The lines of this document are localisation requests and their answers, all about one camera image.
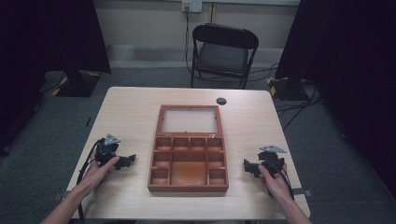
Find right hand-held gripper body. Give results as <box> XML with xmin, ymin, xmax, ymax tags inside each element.
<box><xmin>257</xmin><ymin>145</ymin><xmax>288</xmax><ymax>179</ymax></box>

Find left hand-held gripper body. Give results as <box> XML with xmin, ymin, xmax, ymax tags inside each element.
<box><xmin>94</xmin><ymin>133</ymin><xmax>121</xmax><ymax>166</ymax></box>

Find brown wooden compartment box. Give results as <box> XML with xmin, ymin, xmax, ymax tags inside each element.
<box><xmin>147</xmin><ymin>104</ymin><xmax>230</xmax><ymax>193</ymax></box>

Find person's left hand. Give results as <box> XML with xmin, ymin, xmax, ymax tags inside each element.
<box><xmin>79</xmin><ymin>151</ymin><xmax>120</xmax><ymax>196</ymax></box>

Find person's right hand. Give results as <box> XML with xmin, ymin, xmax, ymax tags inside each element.
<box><xmin>257</xmin><ymin>163</ymin><xmax>293</xmax><ymax>203</ymax></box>

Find black stand base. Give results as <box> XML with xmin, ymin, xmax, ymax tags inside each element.
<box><xmin>51</xmin><ymin>70</ymin><xmax>103</xmax><ymax>98</ymax></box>
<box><xmin>266</xmin><ymin>76</ymin><xmax>310</xmax><ymax>102</ymax></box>

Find black folding chair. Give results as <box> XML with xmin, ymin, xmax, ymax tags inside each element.
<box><xmin>190</xmin><ymin>22</ymin><xmax>260</xmax><ymax>91</ymax></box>

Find black curtain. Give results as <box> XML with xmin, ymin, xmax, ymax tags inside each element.
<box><xmin>0</xmin><ymin>0</ymin><xmax>112</xmax><ymax>94</ymax></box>
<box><xmin>275</xmin><ymin>0</ymin><xmax>396</xmax><ymax>194</ymax></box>

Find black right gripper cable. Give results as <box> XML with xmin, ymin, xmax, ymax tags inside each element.
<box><xmin>278</xmin><ymin>164</ymin><xmax>295</xmax><ymax>201</ymax></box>

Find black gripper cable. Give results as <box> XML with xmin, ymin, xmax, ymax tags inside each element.
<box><xmin>76</xmin><ymin>137</ymin><xmax>106</xmax><ymax>224</ymax></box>
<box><xmin>278</xmin><ymin>164</ymin><xmax>295</xmax><ymax>201</ymax></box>

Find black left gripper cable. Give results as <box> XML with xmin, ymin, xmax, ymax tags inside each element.
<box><xmin>76</xmin><ymin>137</ymin><xmax>106</xmax><ymax>224</ymax></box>

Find grey table bracket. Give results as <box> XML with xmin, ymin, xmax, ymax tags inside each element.
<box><xmin>291</xmin><ymin>188</ymin><xmax>314</xmax><ymax>198</ymax></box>

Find black floor cables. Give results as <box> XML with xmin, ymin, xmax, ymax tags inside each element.
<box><xmin>275</xmin><ymin>81</ymin><xmax>322</xmax><ymax>133</ymax></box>

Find black wall outlet cable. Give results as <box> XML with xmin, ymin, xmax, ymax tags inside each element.
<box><xmin>184</xmin><ymin>6</ymin><xmax>200</xmax><ymax>78</ymax></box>

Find white wall outlet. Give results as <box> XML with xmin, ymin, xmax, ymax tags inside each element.
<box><xmin>181</xmin><ymin>0</ymin><xmax>204</xmax><ymax>14</ymax></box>

